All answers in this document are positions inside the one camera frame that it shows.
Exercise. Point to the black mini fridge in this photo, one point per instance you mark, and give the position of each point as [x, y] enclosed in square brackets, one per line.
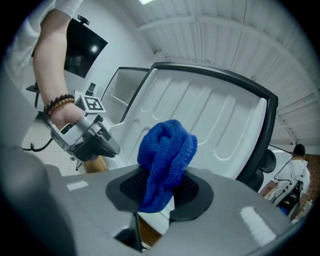
[220, 112]

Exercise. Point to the person's left hand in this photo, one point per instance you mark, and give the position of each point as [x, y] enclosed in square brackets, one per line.
[65, 116]

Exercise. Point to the blue cleaning cloth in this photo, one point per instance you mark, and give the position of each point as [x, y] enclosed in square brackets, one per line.
[165, 155]

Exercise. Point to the black webcam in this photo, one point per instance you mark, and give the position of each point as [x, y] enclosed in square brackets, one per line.
[83, 19]

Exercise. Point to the wide ceiling light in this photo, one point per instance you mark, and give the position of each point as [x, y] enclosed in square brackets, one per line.
[146, 1]

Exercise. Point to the person's white shirt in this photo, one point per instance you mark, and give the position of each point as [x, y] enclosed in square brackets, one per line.
[22, 37]

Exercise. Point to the large black monitor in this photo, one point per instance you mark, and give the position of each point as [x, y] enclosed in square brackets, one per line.
[80, 55]

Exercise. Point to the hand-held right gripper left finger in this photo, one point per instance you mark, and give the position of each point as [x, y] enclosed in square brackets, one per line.
[117, 195]

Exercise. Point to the person's left forearm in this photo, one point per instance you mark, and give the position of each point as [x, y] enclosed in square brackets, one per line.
[50, 62]

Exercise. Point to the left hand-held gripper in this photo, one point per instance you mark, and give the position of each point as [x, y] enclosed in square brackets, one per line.
[85, 127]

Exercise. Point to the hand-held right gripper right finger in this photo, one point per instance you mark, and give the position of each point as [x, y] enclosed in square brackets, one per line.
[200, 197]

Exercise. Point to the black office chair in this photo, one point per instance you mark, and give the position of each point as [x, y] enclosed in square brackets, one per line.
[268, 161]

